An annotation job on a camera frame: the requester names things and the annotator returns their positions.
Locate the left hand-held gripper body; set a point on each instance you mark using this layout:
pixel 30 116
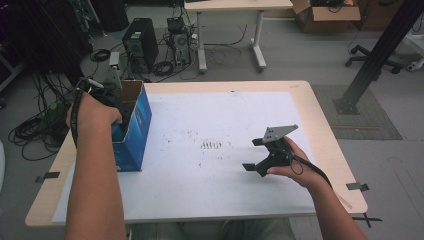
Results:
pixel 110 98

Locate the black tape strip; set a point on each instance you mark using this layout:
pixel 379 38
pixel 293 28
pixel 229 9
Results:
pixel 48 176
pixel 357 186

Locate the black metal post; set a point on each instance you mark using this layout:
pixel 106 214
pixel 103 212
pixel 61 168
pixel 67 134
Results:
pixel 383 53

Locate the closed brown cardboard box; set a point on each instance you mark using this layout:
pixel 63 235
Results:
pixel 380 13

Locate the small white device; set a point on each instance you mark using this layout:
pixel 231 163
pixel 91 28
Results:
pixel 114 59

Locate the open brown cardboard box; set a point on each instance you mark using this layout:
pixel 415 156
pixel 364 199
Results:
pixel 330 16

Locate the black computer tower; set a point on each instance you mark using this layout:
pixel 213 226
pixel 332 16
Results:
pixel 140 40

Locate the person's left hand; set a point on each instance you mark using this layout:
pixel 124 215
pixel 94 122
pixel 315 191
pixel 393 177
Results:
pixel 93 113

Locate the white paper sheet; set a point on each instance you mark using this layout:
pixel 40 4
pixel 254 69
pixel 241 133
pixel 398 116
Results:
pixel 206 186

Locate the black tape cross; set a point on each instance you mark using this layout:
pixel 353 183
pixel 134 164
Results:
pixel 366 219

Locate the white desk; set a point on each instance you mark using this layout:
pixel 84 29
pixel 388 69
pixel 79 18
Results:
pixel 233 5

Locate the grey floor mat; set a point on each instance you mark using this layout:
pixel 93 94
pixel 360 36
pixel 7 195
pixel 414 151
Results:
pixel 366 123

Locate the open computer case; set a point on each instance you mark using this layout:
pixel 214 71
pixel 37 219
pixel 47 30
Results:
pixel 180 40

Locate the person's right hand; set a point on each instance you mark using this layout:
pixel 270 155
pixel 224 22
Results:
pixel 300 166

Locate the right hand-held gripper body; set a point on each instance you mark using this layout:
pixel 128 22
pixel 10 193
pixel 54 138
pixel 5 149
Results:
pixel 278 156

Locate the blue cardboard box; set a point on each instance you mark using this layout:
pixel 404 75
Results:
pixel 136 140

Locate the office chair base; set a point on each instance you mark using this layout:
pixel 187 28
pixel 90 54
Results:
pixel 370 60

